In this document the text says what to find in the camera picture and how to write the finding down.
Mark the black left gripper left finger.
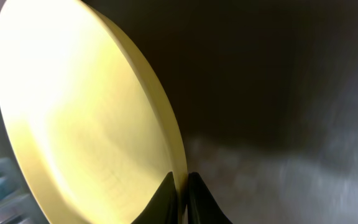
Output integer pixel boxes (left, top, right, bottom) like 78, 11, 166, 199
132, 172, 178, 224

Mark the grey plastic dish rack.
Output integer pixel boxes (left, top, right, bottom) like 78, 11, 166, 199
0, 158, 48, 224

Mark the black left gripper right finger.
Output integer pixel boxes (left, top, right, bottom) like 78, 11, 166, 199
188, 172, 232, 224

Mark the yellow round plate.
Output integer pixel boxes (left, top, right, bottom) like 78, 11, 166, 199
0, 0, 187, 223

